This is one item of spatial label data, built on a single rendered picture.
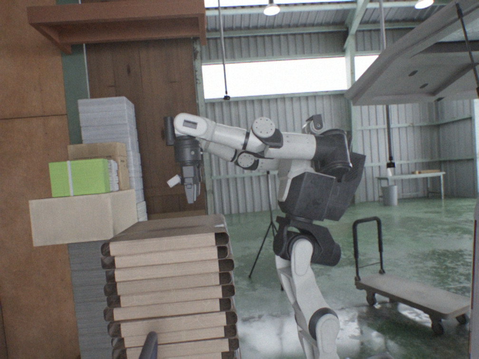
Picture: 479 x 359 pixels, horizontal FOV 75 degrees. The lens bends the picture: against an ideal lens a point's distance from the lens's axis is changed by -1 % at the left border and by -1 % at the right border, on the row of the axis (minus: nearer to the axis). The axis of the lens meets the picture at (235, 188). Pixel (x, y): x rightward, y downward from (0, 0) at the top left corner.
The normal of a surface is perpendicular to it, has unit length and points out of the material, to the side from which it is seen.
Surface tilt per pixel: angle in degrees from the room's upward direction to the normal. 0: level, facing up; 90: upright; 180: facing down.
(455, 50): 74
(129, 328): 90
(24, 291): 90
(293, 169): 70
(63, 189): 90
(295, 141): 65
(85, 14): 90
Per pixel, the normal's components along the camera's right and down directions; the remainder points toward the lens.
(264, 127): 0.17, -0.39
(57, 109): 0.07, 0.04
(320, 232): 0.32, 0.02
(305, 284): 0.51, 0.36
